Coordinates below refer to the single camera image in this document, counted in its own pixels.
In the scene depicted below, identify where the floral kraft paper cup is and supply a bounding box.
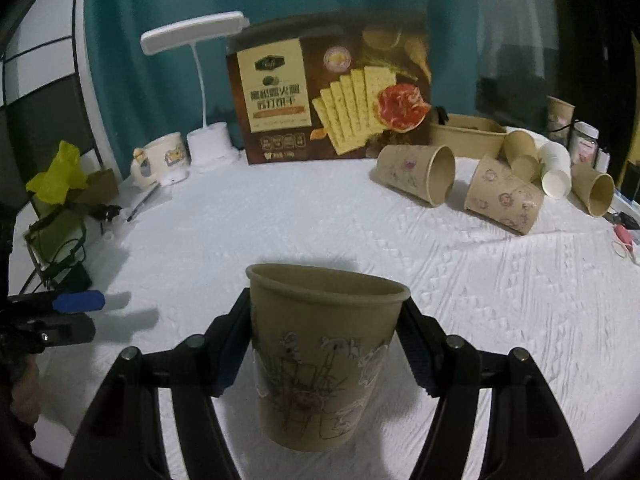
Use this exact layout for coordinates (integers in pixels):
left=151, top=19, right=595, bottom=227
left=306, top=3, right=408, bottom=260
left=246, top=263, right=410, bottom=452

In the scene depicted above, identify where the upside-down floral kraft cup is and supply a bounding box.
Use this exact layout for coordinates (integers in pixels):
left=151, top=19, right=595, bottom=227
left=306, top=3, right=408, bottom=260
left=464, top=156, right=544, bottom=235

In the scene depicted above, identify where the lying plain kraft cup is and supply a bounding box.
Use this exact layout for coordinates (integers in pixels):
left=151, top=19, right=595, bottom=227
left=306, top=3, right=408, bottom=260
left=572, top=162, right=615, bottom=217

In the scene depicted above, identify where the white paper cup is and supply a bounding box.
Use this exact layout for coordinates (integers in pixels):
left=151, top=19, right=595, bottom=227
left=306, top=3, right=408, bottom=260
left=538, top=141, right=572, bottom=198

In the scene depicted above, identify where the lying floral kraft cup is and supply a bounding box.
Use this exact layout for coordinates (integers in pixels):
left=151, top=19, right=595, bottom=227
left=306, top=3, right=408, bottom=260
left=374, top=145, right=456, bottom=207

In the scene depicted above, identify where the plain kraft cup inverted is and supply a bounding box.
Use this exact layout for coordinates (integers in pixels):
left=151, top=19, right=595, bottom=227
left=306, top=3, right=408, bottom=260
left=502, top=130, right=539, bottom=182

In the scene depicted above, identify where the upright kraft cup background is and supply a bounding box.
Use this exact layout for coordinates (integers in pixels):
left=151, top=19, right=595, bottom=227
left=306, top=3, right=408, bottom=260
left=546, top=96, right=575, bottom=146

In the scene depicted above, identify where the person's left hand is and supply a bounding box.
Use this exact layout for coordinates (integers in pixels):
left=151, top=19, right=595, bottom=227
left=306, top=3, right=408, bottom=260
left=10, top=354, right=42, bottom=426

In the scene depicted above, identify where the white textured tablecloth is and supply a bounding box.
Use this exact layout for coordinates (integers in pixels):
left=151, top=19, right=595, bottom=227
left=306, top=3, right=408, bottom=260
left=34, top=159, right=639, bottom=466

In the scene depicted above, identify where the black pen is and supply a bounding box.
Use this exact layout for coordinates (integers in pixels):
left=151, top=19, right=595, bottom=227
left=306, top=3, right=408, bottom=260
left=126, top=182, right=160, bottom=222

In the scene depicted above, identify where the yellow plastic bag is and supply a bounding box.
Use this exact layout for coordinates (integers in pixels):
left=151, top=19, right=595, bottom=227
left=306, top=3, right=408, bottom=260
left=25, top=140, right=88, bottom=205

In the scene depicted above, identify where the cartoon ceramic mug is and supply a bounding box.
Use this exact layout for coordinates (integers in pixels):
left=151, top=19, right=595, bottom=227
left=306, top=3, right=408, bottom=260
left=130, top=132, right=190, bottom=188

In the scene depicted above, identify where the white desk lamp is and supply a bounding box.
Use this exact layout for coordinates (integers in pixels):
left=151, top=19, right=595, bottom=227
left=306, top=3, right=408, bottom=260
left=140, top=11, right=250, bottom=170

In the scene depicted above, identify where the teal curtain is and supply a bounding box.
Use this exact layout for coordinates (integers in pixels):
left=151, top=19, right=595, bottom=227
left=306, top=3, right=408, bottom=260
left=85, top=0, right=478, bottom=171

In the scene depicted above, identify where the pink small object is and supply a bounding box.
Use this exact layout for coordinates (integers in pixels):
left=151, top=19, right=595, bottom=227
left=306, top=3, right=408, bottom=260
left=613, top=224, right=634, bottom=254

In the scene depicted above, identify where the white lidded jar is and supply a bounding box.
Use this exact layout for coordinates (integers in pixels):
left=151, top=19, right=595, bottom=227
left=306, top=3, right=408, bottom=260
left=568, top=122, right=599, bottom=166

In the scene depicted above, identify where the kraft paper bowl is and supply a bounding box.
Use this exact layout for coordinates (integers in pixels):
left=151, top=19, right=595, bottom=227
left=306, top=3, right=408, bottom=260
left=430, top=114, right=506, bottom=159

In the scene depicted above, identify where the brown cracker box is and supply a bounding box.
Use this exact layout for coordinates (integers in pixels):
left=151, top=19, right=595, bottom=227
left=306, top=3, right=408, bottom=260
left=227, top=11, right=432, bottom=165

